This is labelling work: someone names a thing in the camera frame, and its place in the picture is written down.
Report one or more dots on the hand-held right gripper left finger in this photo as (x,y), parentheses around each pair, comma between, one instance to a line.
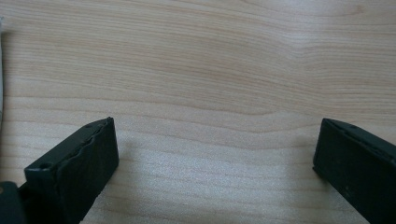
(71,174)

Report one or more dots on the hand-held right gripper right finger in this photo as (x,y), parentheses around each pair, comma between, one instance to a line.
(358,168)

